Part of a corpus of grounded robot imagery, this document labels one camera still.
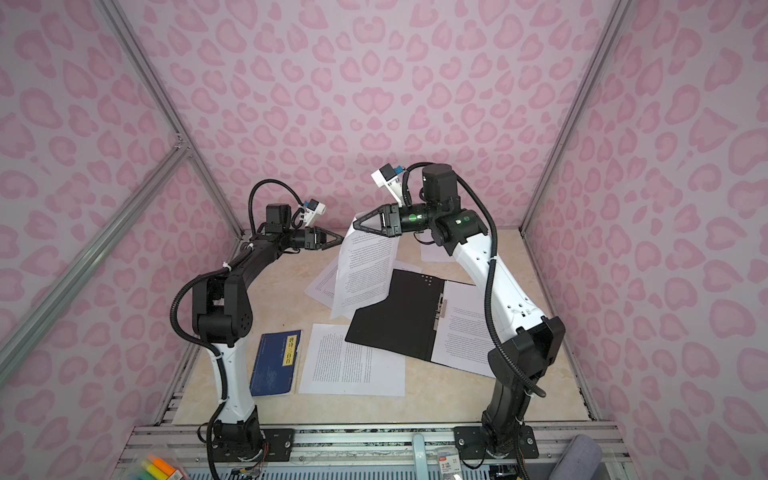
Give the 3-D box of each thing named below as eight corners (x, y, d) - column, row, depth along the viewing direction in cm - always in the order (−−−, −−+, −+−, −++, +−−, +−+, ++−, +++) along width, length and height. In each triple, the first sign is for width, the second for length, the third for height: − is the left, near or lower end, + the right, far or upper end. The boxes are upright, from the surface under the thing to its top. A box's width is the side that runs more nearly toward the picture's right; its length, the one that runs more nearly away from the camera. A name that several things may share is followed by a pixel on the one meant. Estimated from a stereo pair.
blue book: (248, 396, 83) (244, 394, 81) (266, 333, 95) (263, 330, 93) (293, 396, 83) (290, 394, 81) (305, 333, 95) (304, 330, 93)
